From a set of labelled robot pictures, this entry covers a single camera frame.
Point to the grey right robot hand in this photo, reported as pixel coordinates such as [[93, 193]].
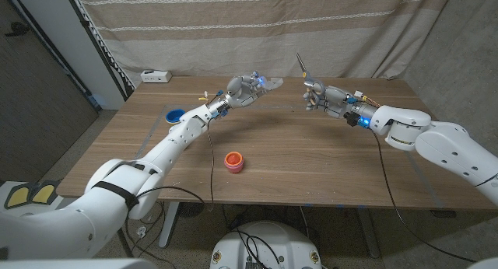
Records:
[[330, 102]]

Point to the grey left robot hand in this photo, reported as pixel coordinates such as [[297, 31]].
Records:
[[243, 92]]

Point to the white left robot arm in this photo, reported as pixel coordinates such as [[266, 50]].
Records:
[[116, 195]]

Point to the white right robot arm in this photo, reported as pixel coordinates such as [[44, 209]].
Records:
[[439, 144]]

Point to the white domed robot base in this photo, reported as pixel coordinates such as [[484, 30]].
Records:
[[280, 242]]

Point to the beige striped curtain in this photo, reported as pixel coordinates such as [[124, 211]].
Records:
[[253, 28]]

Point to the orange plastic cup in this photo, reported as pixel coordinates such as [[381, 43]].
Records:
[[233, 159]]

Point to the pink plastic cup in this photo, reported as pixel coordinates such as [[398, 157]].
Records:
[[234, 169]]

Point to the white power strip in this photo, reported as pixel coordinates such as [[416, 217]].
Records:
[[155, 76]]

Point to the black round floor object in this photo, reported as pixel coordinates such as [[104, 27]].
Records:
[[190, 209]]

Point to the grey table leg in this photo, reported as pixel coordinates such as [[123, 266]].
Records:
[[367, 234]]

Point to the white table leg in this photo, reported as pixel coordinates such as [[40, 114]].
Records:
[[169, 226]]

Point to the black curtain stand pole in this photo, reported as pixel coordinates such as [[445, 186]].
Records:
[[85, 23]]

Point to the white floor plug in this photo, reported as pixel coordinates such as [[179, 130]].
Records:
[[141, 232]]

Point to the dark textured door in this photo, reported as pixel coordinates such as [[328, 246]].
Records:
[[35, 105]]

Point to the white platform box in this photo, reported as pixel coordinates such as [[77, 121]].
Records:
[[54, 205]]

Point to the yellow black padded object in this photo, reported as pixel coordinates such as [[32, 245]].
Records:
[[44, 192], [17, 197]]

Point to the white robot torso edge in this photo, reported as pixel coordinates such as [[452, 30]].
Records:
[[78, 264]]

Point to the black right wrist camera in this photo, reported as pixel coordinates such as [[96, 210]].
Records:
[[352, 119]]

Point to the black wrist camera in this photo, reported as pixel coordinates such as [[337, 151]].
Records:
[[352, 119], [223, 112]]

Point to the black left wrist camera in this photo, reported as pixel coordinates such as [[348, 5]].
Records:
[[223, 112]]

